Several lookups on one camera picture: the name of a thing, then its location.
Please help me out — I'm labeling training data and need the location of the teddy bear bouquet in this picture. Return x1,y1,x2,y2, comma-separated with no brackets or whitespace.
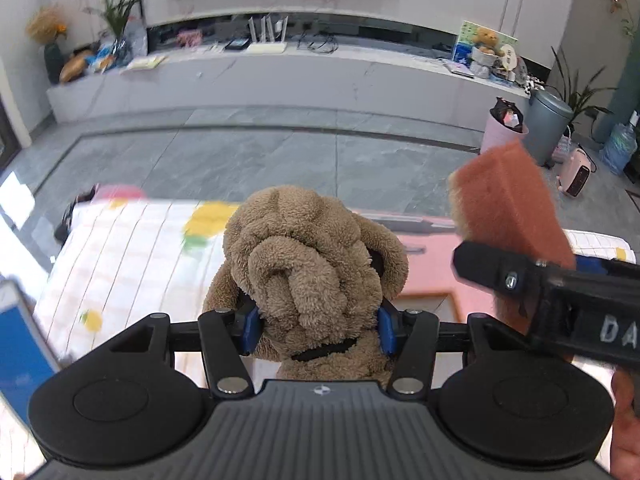
470,26,502,79

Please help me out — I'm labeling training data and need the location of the tall leafy floor plant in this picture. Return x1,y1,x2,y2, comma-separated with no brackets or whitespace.
547,47,616,133

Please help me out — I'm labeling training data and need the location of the blue water bottle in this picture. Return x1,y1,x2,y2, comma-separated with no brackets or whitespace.
599,110,639,176

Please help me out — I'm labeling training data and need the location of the white tablet on stand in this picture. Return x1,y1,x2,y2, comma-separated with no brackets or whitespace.
0,278,64,476

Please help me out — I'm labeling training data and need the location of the checked lemon tablecloth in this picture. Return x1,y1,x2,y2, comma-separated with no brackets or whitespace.
29,199,640,391

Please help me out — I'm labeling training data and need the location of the grey trash can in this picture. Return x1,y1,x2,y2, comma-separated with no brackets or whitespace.
523,90,574,166

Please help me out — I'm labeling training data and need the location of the pink space heater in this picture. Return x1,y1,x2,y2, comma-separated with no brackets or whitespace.
558,146,597,198

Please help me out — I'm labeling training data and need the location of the dried flowers dark vase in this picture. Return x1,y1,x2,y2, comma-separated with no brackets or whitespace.
26,6,67,84

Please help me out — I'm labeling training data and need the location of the pink waste bin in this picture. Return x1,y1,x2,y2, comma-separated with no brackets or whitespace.
480,96,528,154

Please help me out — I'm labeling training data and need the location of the brown plush knot toy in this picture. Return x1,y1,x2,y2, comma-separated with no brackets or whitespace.
203,185,409,385

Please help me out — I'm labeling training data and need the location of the brown bear-shaped sponge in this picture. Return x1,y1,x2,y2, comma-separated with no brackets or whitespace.
449,141,576,334

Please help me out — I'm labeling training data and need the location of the white wifi router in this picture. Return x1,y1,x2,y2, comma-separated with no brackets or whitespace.
247,15,288,54

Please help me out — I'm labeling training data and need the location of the white marble tv console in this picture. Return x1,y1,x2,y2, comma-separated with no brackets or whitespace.
47,46,528,130

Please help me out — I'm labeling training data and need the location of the potted green plant left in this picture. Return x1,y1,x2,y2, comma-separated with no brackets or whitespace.
85,0,142,67

